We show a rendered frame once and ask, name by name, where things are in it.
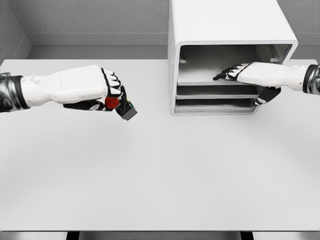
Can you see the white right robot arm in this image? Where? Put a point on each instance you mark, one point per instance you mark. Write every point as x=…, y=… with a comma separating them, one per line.
x=292, y=77

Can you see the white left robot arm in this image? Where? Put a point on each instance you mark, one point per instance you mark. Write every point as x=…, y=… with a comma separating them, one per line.
x=37, y=87

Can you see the white tabletop storage cabinet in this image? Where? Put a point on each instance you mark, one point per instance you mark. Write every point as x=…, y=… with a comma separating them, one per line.
x=220, y=22

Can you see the grey cabinet drawer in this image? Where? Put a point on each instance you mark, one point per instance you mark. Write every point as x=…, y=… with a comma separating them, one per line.
x=212, y=106
x=215, y=92
x=197, y=73

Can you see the right robot hand striped fingers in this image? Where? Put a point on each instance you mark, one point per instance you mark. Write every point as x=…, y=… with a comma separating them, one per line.
x=257, y=73

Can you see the left robot hand striped fingers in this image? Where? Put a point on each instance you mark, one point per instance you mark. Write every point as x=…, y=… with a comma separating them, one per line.
x=82, y=85

